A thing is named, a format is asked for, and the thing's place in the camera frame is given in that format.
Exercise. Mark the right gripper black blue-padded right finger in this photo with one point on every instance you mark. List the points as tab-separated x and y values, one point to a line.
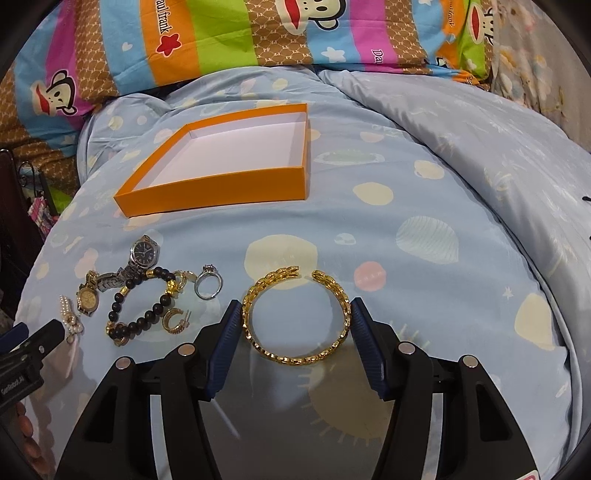
448	416

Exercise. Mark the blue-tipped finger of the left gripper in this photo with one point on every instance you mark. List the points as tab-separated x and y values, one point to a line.
12	338

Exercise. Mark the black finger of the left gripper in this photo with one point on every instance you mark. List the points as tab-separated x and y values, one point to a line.
42	341

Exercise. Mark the pearl brooch with chain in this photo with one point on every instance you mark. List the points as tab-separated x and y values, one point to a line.
71	322

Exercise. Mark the small gold watch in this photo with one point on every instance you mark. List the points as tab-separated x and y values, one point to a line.
87	294

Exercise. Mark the silver wrist watch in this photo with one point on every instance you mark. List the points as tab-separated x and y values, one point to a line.
143	255

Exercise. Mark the gold chain bangle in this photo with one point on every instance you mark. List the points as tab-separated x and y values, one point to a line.
295	318

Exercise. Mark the person's hand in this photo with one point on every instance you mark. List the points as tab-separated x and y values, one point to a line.
31	448

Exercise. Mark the dark bedside furniture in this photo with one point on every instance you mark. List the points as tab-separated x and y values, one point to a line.
21	241

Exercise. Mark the pink patterned bag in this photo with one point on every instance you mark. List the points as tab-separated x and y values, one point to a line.
41	216

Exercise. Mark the colourful striped monkey pillow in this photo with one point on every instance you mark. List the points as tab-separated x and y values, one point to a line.
86	52

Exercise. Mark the orange shallow cardboard box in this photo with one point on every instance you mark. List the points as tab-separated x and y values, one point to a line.
250	156

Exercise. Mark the grey floral bedsheet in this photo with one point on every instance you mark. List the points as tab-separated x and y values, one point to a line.
535	66

